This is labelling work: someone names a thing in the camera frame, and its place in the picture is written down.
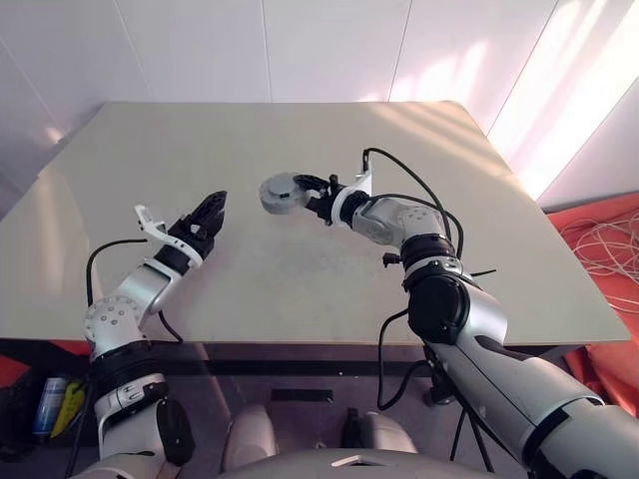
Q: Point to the red bin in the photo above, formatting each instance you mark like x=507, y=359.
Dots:
x=619, y=369

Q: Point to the yellow item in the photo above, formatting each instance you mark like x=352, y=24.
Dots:
x=65, y=409

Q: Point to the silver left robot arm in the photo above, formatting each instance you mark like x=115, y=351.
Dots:
x=135, y=289

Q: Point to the black thin rod stand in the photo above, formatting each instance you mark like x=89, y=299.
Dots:
x=481, y=444

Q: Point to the silver robot torso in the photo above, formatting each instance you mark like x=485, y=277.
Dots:
x=319, y=464

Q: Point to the grey rounded shape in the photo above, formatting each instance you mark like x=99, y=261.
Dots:
x=249, y=434
x=387, y=431

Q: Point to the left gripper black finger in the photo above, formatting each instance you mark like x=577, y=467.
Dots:
x=209, y=205
x=218, y=217

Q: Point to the grey motor lid circuit board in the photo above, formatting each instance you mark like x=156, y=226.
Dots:
x=277, y=184

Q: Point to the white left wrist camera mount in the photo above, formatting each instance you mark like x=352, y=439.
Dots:
x=150, y=219

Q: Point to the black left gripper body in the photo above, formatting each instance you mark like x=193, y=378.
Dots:
x=192, y=238

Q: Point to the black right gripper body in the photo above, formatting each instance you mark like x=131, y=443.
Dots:
x=323, y=204

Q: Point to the black table frame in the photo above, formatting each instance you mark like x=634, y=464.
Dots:
x=309, y=369

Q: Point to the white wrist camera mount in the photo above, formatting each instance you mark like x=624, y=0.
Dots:
x=364, y=182
x=150, y=219

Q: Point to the black floor strip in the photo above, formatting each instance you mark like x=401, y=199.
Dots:
x=302, y=395

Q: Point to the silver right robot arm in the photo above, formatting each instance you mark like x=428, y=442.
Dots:
x=399, y=219

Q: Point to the blue spray can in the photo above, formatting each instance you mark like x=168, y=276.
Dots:
x=47, y=404

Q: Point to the small red fabric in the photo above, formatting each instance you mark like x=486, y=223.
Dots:
x=15, y=366

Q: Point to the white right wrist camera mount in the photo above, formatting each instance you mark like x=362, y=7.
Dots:
x=364, y=182

